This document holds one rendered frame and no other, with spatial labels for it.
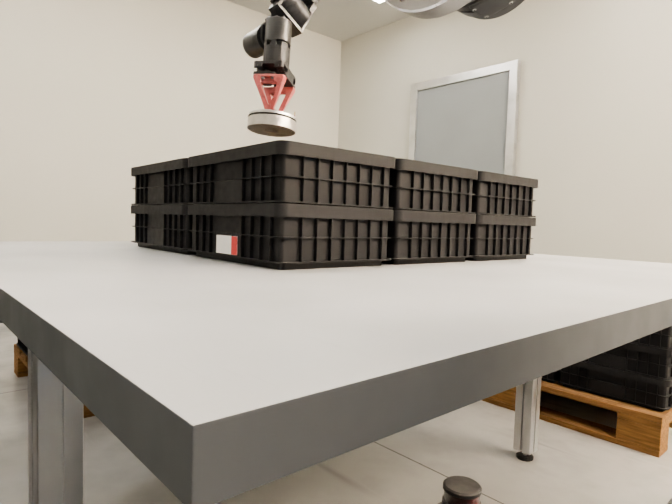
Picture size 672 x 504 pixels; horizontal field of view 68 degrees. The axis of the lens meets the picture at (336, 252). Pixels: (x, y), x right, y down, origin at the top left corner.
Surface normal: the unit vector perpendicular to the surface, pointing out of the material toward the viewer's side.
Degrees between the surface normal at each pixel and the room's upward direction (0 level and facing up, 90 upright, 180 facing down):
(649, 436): 90
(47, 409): 90
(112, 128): 90
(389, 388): 90
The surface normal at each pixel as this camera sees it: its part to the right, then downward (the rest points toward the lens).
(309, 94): 0.67, 0.07
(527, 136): -0.75, 0.02
